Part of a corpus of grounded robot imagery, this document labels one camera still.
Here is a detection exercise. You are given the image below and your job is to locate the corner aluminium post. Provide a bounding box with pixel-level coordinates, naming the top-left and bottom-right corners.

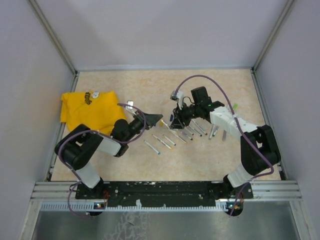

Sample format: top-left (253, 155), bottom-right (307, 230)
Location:
top-left (251, 0), bottom-right (296, 74)
top-left (26, 0), bottom-right (78, 75)

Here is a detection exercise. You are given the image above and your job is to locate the purple grey marker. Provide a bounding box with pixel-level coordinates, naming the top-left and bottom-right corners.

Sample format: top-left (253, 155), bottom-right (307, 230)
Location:
top-left (222, 130), bottom-right (227, 142)

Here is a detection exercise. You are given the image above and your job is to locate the magenta capped white marker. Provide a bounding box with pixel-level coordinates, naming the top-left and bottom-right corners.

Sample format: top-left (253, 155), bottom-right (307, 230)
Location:
top-left (191, 119), bottom-right (208, 136)

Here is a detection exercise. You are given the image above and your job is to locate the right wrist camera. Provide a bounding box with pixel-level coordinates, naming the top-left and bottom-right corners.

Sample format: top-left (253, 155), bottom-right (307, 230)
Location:
top-left (170, 90), bottom-right (185, 110)

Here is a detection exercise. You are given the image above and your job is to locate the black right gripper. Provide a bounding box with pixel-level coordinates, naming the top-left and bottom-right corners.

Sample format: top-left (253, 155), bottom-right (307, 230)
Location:
top-left (169, 102), bottom-right (201, 130)

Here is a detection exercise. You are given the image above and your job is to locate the black eraser-cap white marker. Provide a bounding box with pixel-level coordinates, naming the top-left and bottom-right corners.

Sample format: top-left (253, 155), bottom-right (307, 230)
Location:
top-left (184, 127), bottom-right (194, 136)

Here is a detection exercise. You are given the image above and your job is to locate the left corner aluminium post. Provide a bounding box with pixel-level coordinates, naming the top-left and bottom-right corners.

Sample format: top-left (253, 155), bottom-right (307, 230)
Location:
top-left (26, 0), bottom-right (78, 75)

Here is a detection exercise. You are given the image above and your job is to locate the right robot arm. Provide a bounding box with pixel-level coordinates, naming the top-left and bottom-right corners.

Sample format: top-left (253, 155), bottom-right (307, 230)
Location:
top-left (170, 86), bottom-right (281, 198)

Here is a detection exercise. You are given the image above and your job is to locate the blue eraser-cap white marker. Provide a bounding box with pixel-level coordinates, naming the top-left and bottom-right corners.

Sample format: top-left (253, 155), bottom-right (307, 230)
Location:
top-left (163, 134), bottom-right (176, 146)

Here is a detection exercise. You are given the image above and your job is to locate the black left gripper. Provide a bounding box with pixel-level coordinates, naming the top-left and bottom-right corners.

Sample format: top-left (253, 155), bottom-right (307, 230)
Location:
top-left (124, 109), bottom-right (163, 143)

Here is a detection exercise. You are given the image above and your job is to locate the white cable duct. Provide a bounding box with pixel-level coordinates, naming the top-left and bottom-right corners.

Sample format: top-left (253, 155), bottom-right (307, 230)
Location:
top-left (39, 201), bottom-right (236, 212)

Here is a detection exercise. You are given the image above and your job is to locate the navy capped white marker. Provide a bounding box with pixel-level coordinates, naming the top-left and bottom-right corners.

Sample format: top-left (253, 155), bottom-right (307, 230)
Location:
top-left (188, 125), bottom-right (203, 137)

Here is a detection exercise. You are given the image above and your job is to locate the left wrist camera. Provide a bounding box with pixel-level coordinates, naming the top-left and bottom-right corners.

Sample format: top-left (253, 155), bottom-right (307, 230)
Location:
top-left (126, 100), bottom-right (134, 110)

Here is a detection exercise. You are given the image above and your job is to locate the dark blue capped marker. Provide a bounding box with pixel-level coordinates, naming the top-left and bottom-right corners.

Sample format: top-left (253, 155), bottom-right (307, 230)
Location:
top-left (180, 131), bottom-right (193, 141)

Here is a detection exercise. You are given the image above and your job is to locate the yellow capped slim marker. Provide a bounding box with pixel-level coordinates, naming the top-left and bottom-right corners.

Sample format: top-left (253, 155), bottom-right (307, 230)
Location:
top-left (161, 119), bottom-right (172, 130)

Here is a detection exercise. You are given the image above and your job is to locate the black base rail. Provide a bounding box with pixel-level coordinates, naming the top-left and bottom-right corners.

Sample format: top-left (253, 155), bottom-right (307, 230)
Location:
top-left (75, 181), bottom-right (253, 208)

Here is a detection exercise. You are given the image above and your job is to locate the right corner aluminium post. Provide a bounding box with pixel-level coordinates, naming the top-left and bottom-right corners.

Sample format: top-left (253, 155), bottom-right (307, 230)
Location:
top-left (251, 0), bottom-right (296, 74)

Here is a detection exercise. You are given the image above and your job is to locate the yellow t-shirt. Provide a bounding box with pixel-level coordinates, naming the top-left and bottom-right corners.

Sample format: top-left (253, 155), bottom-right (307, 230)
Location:
top-left (60, 91), bottom-right (126, 135)

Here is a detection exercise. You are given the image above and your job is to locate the dark green capped marker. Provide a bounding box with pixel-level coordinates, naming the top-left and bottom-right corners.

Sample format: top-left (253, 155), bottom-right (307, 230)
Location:
top-left (212, 126), bottom-right (219, 137)

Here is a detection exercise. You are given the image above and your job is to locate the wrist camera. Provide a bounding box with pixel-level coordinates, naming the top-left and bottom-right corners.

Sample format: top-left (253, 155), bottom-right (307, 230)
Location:
top-left (126, 100), bottom-right (134, 110)
top-left (170, 90), bottom-right (185, 110)

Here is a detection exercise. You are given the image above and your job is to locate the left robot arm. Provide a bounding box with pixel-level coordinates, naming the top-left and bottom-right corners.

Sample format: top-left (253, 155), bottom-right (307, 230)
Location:
top-left (54, 111), bottom-right (163, 199)

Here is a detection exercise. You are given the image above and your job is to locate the yellow capped clear pen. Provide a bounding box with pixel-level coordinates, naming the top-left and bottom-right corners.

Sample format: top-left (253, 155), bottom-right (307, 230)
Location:
top-left (171, 131), bottom-right (187, 144)

